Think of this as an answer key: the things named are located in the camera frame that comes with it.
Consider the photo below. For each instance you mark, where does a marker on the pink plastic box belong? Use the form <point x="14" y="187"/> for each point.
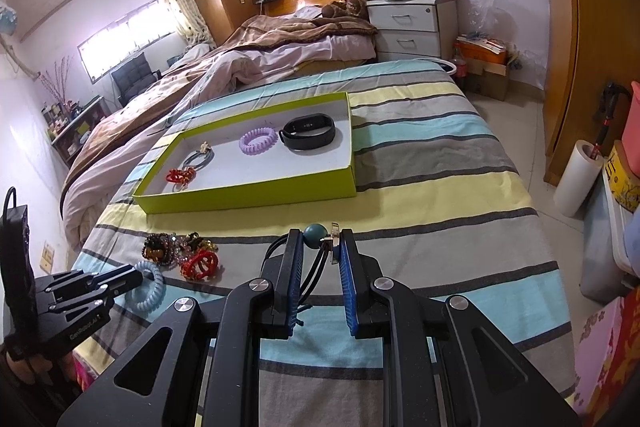
<point x="634" y="132"/>

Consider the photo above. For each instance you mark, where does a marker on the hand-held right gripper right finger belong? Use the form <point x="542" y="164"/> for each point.
<point x="347" y="292"/>

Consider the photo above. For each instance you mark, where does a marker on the blue wall fan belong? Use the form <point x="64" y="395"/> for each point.
<point x="7" y="19"/>

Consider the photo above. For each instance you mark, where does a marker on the white paper roll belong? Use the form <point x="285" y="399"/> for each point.
<point x="577" y="182"/>

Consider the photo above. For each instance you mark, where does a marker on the black chair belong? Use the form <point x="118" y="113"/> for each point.
<point x="132" y="77"/>

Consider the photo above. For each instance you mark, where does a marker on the cluttered side desk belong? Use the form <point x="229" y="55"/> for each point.
<point x="70" y="132"/>

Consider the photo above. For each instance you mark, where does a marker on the yellow-green cardboard box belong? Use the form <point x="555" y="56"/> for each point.
<point x="250" y="194"/>

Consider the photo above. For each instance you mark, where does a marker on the person's left hand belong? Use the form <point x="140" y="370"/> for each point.
<point x="32" y="369"/>

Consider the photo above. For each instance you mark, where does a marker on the brown blanket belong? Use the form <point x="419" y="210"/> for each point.
<point x="290" y="27"/>

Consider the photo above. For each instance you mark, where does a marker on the window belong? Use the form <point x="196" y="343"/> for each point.
<point x="120" y="39"/>

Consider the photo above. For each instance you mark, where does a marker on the brown cardboard box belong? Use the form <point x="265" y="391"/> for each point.
<point x="492" y="82"/>

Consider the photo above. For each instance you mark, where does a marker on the striped bed sheet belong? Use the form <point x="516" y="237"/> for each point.
<point x="450" y="207"/>

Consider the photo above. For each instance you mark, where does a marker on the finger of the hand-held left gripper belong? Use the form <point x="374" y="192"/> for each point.
<point x="125" y="276"/>
<point x="65" y="279"/>

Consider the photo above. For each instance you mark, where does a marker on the pink duvet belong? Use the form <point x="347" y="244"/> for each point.
<point x="280" y="57"/>

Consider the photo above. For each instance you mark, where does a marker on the orange box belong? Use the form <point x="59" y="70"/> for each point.
<point x="477" y="53"/>

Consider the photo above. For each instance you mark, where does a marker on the large wooden closet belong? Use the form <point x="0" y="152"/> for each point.
<point x="590" y="32"/>

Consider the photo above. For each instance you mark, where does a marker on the red printed box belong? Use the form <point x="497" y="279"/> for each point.
<point x="610" y="367"/>

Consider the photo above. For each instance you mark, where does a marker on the wall socket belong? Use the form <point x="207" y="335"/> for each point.
<point x="47" y="257"/>

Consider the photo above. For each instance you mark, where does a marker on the black smart band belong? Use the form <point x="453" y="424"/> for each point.
<point x="305" y="125"/>

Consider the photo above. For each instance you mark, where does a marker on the white nightstand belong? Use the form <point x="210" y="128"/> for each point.
<point x="410" y="22"/>

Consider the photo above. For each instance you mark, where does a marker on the white storage bin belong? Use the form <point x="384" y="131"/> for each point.
<point x="602" y="257"/>

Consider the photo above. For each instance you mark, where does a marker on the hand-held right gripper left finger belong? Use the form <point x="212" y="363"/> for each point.
<point x="295" y="287"/>

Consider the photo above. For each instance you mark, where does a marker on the dried flower branches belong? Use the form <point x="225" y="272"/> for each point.
<point x="57" y="82"/>

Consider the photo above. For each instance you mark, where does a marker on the tan patterned quilt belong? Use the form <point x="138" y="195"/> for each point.
<point x="125" y="122"/>

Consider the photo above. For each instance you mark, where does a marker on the yellow printed box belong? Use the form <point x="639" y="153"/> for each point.
<point x="622" y="182"/>

